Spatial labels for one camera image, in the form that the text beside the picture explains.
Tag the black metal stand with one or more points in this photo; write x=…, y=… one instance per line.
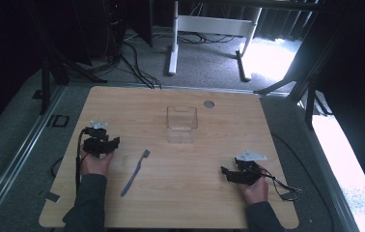
x=45, y=80
x=309, y=80

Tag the person's right hand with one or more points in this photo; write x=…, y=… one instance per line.
x=256, y=191

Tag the clear plastic container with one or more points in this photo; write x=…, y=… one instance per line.
x=182, y=124

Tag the black desk foot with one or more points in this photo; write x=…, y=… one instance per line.
x=242, y=66

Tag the grey round table grommet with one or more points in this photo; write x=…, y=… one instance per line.
x=209, y=104

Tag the person's left hand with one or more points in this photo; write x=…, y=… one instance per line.
x=95, y=164

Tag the black rectangular floor frame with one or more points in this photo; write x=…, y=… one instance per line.
x=61, y=121

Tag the white desk frame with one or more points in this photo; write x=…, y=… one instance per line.
x=214, y=25

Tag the blue toothbrush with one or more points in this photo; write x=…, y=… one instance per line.
x=135, y=174

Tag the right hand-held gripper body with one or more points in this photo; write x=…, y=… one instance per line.
x=248, y=170

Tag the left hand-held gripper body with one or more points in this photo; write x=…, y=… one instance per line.
x=95, y=144

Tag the grey tape piece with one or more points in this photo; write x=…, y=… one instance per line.
x=50, y=196

